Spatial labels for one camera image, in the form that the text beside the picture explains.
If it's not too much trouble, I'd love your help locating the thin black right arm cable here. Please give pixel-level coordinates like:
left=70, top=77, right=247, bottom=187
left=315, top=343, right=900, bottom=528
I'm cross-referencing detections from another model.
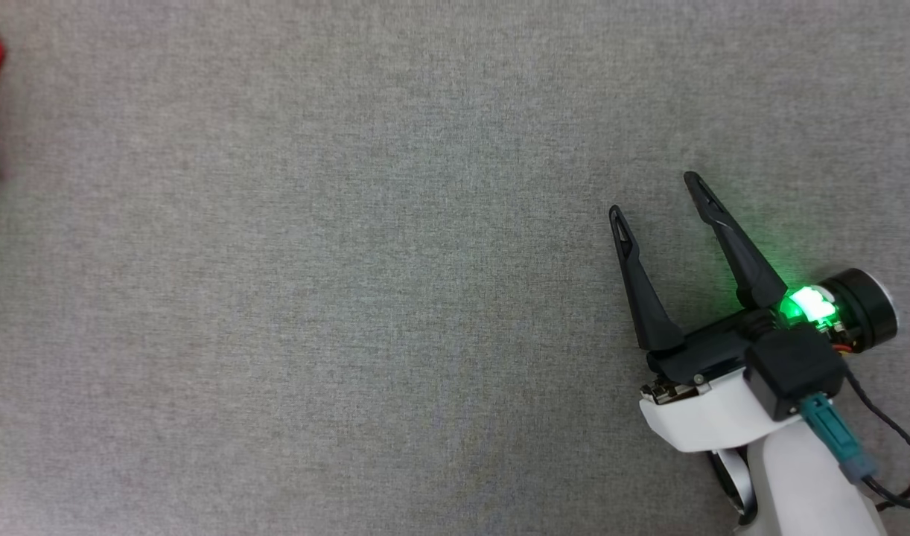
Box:
left=842, top=368, right=910, bottom=514

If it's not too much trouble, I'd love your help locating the teal right camera cable connector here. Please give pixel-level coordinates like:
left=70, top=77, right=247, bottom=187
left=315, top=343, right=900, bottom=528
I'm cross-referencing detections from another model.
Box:
left=800, top=392, right=878, bottom=485

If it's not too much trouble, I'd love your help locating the black right camera cable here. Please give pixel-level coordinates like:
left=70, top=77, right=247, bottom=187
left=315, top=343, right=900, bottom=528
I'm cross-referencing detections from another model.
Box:
left=861, top=476, right=910, bottom=514

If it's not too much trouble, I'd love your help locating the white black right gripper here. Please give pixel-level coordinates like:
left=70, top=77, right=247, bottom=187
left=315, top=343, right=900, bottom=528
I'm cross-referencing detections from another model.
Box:
left=608, top=170, right=837, bottom=453

